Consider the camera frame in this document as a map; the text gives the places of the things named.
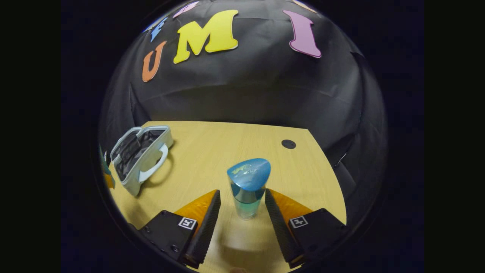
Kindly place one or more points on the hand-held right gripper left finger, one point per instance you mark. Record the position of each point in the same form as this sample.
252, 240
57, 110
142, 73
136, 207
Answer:
206, 231

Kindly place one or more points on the green tube with blue cap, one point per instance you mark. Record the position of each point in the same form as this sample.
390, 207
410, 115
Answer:
248, 174

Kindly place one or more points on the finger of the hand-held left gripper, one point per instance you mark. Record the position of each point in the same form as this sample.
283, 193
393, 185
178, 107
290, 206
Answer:
110, 181

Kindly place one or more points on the black round desk grommet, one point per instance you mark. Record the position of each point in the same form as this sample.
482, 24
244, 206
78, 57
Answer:
288, 144

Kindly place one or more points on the light blue suitcase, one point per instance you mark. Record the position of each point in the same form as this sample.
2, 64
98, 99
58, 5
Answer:
132, 155

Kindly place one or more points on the small light blue tube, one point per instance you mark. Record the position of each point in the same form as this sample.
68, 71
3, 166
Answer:
104, 163

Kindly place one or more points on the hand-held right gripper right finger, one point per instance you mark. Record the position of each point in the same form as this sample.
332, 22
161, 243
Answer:
278, 231

